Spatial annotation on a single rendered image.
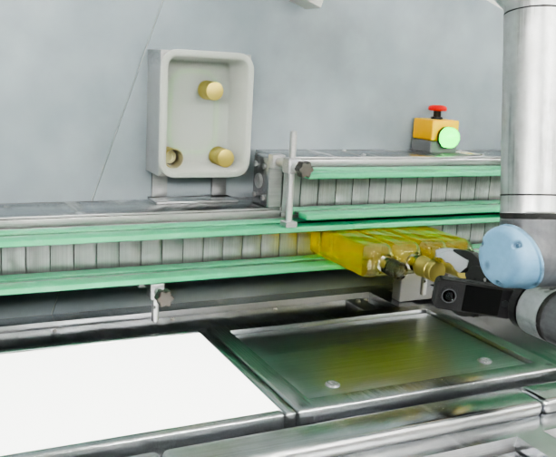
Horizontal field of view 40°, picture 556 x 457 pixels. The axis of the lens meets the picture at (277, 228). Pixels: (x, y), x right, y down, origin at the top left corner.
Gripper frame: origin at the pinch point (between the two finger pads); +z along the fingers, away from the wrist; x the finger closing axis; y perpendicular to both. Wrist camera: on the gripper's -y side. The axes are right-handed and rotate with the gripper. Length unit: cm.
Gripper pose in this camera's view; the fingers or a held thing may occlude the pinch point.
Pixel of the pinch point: (434, 270)
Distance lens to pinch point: 128.3
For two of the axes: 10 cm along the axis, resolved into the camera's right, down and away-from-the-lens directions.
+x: 1.0, -9.8, -1.8
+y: 8.9, 0.1, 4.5
